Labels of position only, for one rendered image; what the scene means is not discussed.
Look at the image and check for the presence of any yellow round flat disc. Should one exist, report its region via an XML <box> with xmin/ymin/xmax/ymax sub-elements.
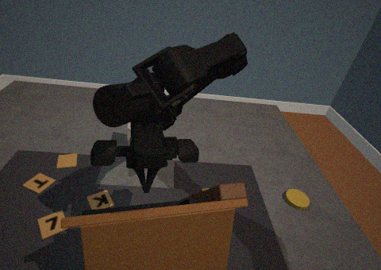
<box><xmin>285</xmin><ymin>189</ymin><xmax>310</xmax><ymax>210</ymax></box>

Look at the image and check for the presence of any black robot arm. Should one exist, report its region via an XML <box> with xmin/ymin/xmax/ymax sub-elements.
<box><xmin>93</xmin><ymin>33</ymin><xmax>248</xmax><ymax>169</ymax></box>

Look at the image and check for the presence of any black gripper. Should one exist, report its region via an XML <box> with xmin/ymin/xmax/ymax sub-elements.
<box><xmin>90</xmin><ymin>115</ymin><xmax>199</xmax><ymax>193</ymax></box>

